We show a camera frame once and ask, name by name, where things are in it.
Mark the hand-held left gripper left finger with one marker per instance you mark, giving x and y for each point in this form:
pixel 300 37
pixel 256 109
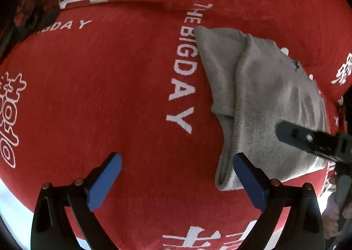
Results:
pixel 104 177

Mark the grey sweater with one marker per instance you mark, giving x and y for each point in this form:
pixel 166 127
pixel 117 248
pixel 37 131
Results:
pixel 264 101

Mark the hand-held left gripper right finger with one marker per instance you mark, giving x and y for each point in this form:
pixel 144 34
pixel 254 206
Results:
pixel 250 178

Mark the red printed blanket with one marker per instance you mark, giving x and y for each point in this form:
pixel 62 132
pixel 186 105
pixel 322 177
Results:
pixel 110 87

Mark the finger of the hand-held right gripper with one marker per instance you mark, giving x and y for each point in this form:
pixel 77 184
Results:
pixel 302 135

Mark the dark red patterned cloth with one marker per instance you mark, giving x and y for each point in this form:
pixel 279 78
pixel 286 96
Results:
pixel 30 16

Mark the person's right hand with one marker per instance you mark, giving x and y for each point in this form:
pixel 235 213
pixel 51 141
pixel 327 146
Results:
pixel 331 211

